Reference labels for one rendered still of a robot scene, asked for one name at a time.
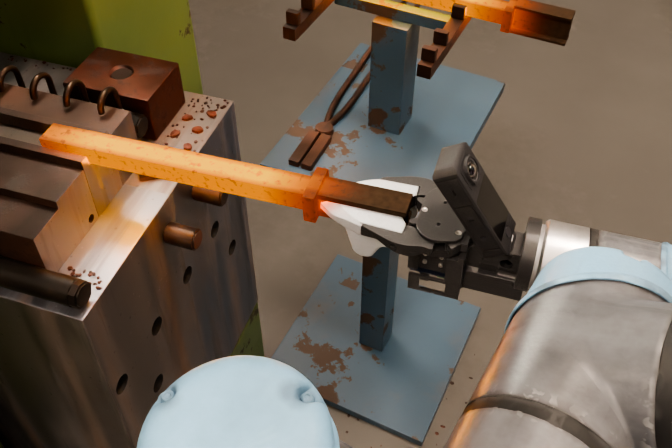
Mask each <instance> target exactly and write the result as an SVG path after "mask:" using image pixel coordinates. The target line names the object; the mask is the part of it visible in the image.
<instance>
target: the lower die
mask: <svg viewBox="0 0 672 448"><path fill-rule="evenodd" d="M4 88H5V91H4V92H1V93H0V113H2V114H7V115H11V116H15V117H20V118H24V119H28V120H33V121H37V122H41V123H46V124H50V125H52V124H53V123H56V124H61V125H65V126H70V127H75V128H80V129H85V130H90V131H95V132H100V133H104V134H109V135H114V136H119V137H124V138H129V139H134V140H137V136H136V132H135V128H134V123H133V119H132V115H131V112H130V111H127V110H123V109H118V108H114V107H109V106H105V105H104V109H105V114H103V115H99V114H98V111H97V104H96V103H91V102H87V101H82V100H78V99H73V98H70V102H71V106H70V107H65V106H64V104H63V96H60V95H55V94H51V93H46V92H42V91H37V96H38V98H37V99H36V100H32V99H31V98H30V94H29V89H28V88H23V87H19V86H14V85H10V84H5V83H4ZM131 174H132V172H128V171H123V170H118V169H114V168H109V167H104V166H100V165H95V164H91V165H90V164H89V162H88V160H87V157H86V156H82V155H77V154H73V153H69V152H65V151H61V150H57V149H52V148H48V147H44V146H40V145H36V144H32V143H27V142H23V141H19V140H15V139H11V138H7V137H2V136H0V256H2V257H5V258H9V259H12V260H16V261H19V262H23V263H26V264H30V265H34V266H37V267H41V268H44V269H48V270H51V271H55V272H58V271H59V269H60V268H61V267H62V265H63V264H64V263H65V261H66V260H67V259H68V257H69V256H70V255H71V253H72V252H73V251H74V250H75V248H76V247H77V246H78V244H79V243H80V242H81V240H82V239H83V238H84V236H85V235H86V234H87V232H88V231H89V230H90V228H91V227H92V226H93V225H94V223H95V222H96V221H97V219H98V218H99V216H100V215H101V214H102V212H103V211H104V210H105V208H106V207H107V206H108V204H109V203H110V202H111V200H112V199H113V198H114V197H115V195H116V194H117V193H118V191H119V190H120V189H121V187H122V186H123V185H124V183H125V182H126V181H127V179H128V178H129V177H130V175H131ZM91 214H93V215H94V220H93V222H92V223H89V217H90V215H91Z"/></svg>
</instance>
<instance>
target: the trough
mask: <svg viewBox="0 0 672 448"><path fill-rule="evenodd" d="M50 126H51V125H50V124H46V123H41V122H37V121H33V120H28V119H24V118H20V117H15V116H11V115H7V114H2V113H0V136H2V137H7V138H11V139H15V140H19V141H23V142H27V143H32V144H36V145H40V146H42V145H41V143H40V140H39V138H40V137H41V136H42V135H43V134H44V133H45V132H46V130H47V129H48V128H49V127H50Z"/></svg>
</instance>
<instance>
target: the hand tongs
mask: <svg viewBox="0 0 672 448"><path fill-rule="evenodd" d="M370 55H371V45H370V47H369V48H368V49H367V51H366V52H365V54H364V55H363V57H362V58H361V59H360V61H359V62H358V64H357V65H356V67H355V68H354V69H353V71H352V72H351V74H350V75H349V77H348V78H347V79H346V81H345V82H344V84H343V85H342V87H341V88H340V90H339V91H338V92H337V94H336V95H335V97H334V99H333V100H332V102H331V104H330V106H329V108H328V111H327V113H326V116H325V119H324V122H320V123H318V124H317V125H316V126H315V131H312V130H309V131H308V133H307V134H306V135H305V137H304V138H303V140H302V141H301V142H300V144H299V145H298V147H297V148H296V150H295V151H294V152H293V154H292V155H291V157H290V158H289V160H288V161H289V165H292V166H295V167H299V166H300V165H301V168H302V169H306V170H309V171H312V169H313V168H314V166H315V165H316V163H317V162H318V160H319V159H320V157H321V156H322V154H323V153H324V151H325V150H326V148H327V147H328V145H329V144H330V142H331V135H332V134H333V126H334V125H335V124H336V123H337V122H338V121H339V120H340V119H341V118H342V117H343V116H344V115H345V114H346V113H347V112H348V111H349V110H350V109H351V107H352V106H353V105H354V103H355V102H356V100H357V99H358V98H359V96H360V95H361V93H362V92H363V90H364V89H365V87H366V86H367V84H368V83H369V81H370V71H369V72H368V74H367V75H366V77H365V78H364V80H363V81H362V82H361V84H360V85H359V87H358V88H357V90H356V91H355V93H354V94H353V96H352V97H351V98H350V100H349V101H348V102H347V104H346V105H345V106H344V107H343V108H342V109H341V110H340V111H339V112H338V113H337V114H336V115H335V116H334V117H333V118H332V115H333V113H334V110H335V108H336V106H337V104H338V102H339V100H340V99H341V97H342V96H343V94H344V93H345V92H346V90H347V89H348V87H349V86H350V84H351V83H352V81H353V80H354V78H355V77H356V75H357V74H358V73H359V71H360V70H361V68H362V67H363V65H364V64H365V62H366V61H367V59H368V58H369V57H370Z"/></svg>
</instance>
